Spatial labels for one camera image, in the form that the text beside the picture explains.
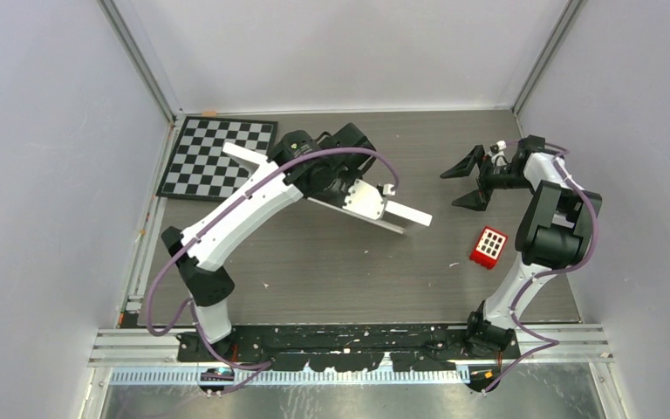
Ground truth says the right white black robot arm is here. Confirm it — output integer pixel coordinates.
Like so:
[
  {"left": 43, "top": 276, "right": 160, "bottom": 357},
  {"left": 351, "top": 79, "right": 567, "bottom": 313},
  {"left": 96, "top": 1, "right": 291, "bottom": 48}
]
[{"left": 441, "top": 135, "right": 602, "bottom": 359}]

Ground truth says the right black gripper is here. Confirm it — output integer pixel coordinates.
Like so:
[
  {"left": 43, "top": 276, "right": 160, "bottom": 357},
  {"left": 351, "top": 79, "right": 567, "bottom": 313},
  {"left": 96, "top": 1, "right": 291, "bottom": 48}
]
[{"left": 441, "top": 145, "right": 533, "bottom": 212}]

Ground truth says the aluminium rail profile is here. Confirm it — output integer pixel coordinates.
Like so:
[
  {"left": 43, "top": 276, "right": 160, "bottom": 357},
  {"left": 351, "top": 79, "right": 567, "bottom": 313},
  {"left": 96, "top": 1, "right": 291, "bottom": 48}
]
[{"left": 88, "top": 325, "right": 614, "bottom": 386}]

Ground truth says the black white checkerboard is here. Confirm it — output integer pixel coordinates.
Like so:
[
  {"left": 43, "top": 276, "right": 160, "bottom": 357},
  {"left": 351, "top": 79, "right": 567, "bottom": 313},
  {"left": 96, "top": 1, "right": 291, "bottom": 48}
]
[{"left": 156, "top": 116, "right": 278, "bottom": 202}]

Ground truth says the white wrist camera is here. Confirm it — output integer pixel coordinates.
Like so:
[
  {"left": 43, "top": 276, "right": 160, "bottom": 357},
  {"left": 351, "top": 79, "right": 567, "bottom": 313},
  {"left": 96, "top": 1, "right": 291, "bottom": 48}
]
[
  {"left": 341, "top": 179, "right": 397, "bottom": 220},
  {"left": 489, "top": 141, "right": 508, "bottom": 158}
]

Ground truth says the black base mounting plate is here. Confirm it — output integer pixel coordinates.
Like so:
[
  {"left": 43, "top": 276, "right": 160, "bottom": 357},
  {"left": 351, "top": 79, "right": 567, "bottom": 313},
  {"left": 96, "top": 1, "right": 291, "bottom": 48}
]
[{"left": 175, "top": 324, "right": 520, "bottom": 373}]

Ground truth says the red bit holder box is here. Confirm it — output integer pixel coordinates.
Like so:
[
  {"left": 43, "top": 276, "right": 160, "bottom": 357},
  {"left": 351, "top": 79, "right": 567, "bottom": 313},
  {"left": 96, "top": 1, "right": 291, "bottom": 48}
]
[{"left": 469, "top": 226, "right": 508, "bottom": 270}]

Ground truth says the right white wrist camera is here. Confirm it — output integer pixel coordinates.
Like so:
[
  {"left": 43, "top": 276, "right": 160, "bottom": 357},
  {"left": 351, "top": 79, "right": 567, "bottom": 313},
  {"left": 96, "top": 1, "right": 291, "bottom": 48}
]
[{"left": 489, "top": 141, "right": 508, "bottom": 158}]

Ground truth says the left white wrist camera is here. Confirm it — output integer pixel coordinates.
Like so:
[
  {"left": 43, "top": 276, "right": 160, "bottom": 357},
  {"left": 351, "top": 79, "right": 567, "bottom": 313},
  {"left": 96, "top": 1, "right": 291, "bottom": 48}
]
[{"left": 341, "top": 179, "right": 397, "bottom": 220}]

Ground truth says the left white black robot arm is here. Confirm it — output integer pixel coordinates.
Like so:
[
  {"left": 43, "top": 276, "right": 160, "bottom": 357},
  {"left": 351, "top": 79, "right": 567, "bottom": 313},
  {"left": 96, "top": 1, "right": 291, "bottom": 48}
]
[{"left": 161, "top": 123, "right": 376, "bottom": 361}]

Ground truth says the white wooden photo frame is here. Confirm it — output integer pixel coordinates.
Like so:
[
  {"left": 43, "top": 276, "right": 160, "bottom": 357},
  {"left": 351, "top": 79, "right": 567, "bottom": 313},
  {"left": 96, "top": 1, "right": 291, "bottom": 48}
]
[{"left": 202, "top": 143, "right": 432, "bottom": 237}]

